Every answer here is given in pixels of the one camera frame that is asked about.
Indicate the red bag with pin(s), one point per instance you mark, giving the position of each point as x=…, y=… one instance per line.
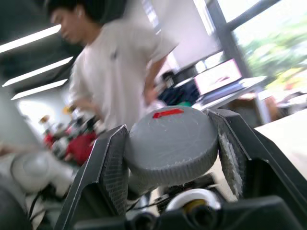
x=80, y=148

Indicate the dark window frame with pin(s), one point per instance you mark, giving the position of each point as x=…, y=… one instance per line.
x=230, y=36

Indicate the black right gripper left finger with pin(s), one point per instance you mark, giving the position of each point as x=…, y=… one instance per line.
x=112, y=167

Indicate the white round jar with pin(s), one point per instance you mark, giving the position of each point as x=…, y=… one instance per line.
x=192, y=197

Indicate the long ceiling light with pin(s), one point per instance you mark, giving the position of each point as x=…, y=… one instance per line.
x=38, y=72
x=39, y=89
x=28, y=39

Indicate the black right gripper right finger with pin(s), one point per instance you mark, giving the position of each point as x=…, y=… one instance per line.
x=254, y=155

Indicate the person in white t-shirt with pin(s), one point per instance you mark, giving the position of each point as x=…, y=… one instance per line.
x=115, y=72

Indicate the white desk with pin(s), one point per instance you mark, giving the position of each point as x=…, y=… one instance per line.
x=242, y=87

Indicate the grey ribbed jar lid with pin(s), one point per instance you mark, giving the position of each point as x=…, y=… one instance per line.
x=168, y=143

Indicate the computer monitor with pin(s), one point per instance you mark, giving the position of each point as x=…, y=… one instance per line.
x=216, y=76

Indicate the seated person in dark clothes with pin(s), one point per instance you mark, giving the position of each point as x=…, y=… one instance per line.
x=178, y=92

